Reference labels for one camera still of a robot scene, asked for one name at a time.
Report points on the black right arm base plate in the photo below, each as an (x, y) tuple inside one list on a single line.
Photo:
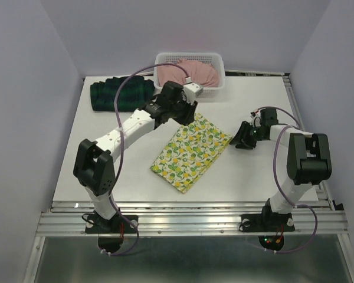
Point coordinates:
[(271, 229)]

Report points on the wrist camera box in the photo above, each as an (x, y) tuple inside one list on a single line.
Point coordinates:
[(192, 91), (255, 118)]

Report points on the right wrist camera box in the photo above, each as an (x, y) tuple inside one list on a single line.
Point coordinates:
[(255, 118)]

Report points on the pink skirt in basket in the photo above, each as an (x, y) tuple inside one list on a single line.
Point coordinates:
[(204, 74)]

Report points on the front aluminium rail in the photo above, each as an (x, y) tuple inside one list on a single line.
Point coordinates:
[(189, 218)]

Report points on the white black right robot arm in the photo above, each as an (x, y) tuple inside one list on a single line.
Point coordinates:
[(308, 164)]

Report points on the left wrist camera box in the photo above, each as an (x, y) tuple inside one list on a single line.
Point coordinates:
[(192, 91)]

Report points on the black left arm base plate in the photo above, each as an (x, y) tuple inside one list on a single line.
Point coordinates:
[(111, 232)]

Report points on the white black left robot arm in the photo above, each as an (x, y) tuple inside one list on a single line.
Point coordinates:
[(94, 164)]

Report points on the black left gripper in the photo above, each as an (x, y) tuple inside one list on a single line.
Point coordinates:
[(189, 117)]

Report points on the aluminium frame rail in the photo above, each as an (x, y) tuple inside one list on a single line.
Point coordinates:
[(240, 73)]

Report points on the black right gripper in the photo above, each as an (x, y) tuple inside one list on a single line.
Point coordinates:
[(244, 142)]

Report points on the white plastic basket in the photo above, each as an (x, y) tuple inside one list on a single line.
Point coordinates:
[(170, 58)]

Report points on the lemon print skirt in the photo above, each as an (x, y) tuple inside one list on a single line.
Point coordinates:
[(190, 153)]

